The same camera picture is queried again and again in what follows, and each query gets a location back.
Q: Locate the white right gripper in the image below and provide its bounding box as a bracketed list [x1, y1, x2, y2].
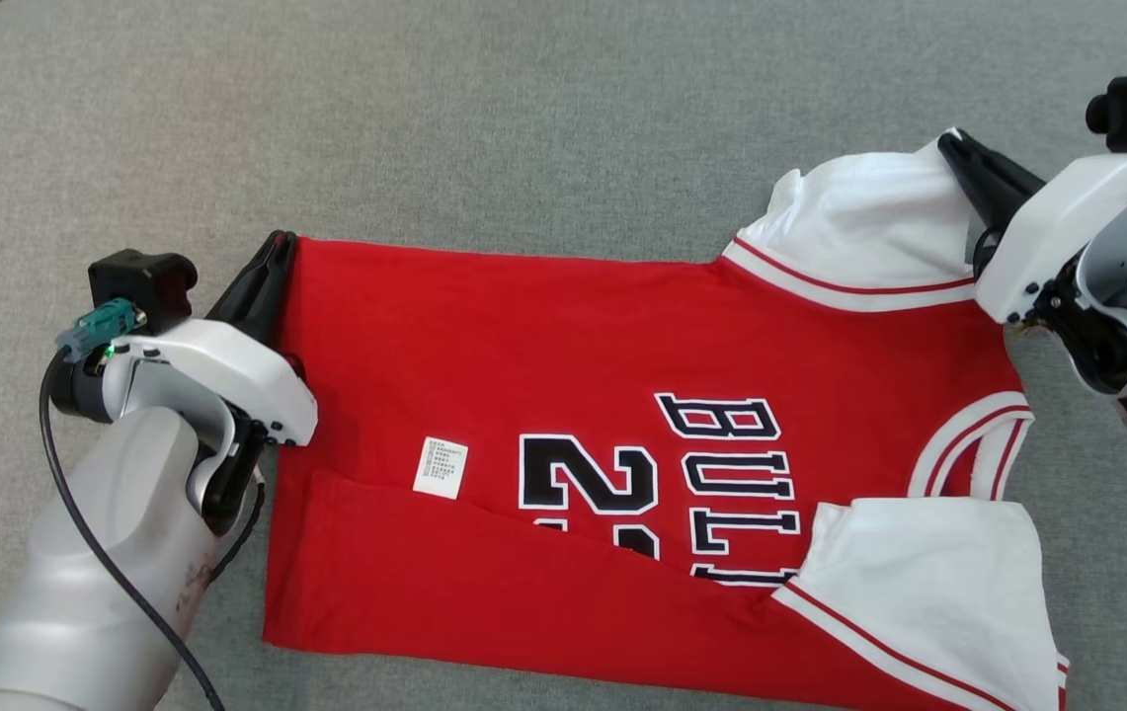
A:
[938, 131, 1127, 325]

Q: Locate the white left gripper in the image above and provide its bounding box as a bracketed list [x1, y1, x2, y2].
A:
[114, 230, 319, 447]

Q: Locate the red basketball jersey black lettering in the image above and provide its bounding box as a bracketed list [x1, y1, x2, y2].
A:
[262, 128, 1070, 711]

